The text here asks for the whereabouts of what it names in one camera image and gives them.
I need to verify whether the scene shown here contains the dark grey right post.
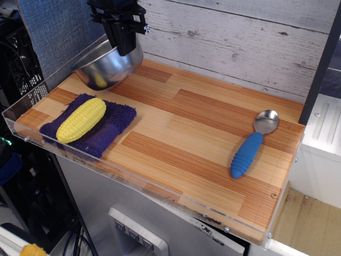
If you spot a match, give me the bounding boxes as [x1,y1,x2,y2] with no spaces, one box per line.
[298,4,340,125]

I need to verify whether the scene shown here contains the yellow object bottom left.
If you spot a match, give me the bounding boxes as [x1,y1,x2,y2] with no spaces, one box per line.
[19,244,47,256]

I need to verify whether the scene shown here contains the yellow toy corn cob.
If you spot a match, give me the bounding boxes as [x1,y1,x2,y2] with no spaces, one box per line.
[56,98,107,143]

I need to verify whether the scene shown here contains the clear acrylic table guard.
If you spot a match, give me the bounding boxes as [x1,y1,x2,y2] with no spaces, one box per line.
[3,60,304,248]

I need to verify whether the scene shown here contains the ice dispenser button panel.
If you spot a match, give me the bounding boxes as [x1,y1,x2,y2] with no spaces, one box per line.
[108,207,169,256]

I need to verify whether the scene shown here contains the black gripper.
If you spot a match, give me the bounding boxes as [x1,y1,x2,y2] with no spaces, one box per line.
[87,1,149,56]

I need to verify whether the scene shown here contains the blue handled metal spoon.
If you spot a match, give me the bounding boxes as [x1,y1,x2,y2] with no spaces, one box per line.
[230,109,279,179]

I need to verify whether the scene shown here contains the black plastic crate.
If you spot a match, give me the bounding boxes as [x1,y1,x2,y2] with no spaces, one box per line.
[1,21,48,107]

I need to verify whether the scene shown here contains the stainless steel pot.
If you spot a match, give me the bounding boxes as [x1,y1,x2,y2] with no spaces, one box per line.
[71,40,143,91]

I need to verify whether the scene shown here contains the purple cloth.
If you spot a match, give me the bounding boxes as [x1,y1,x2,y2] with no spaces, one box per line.
[39,94,137,158]

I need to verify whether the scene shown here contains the grey toy fridge cabinet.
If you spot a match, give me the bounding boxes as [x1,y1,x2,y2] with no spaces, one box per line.
[57,156,249,255]

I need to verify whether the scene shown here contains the white toy sink counter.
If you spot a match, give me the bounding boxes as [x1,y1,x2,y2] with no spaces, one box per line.
[289,94,340,208]

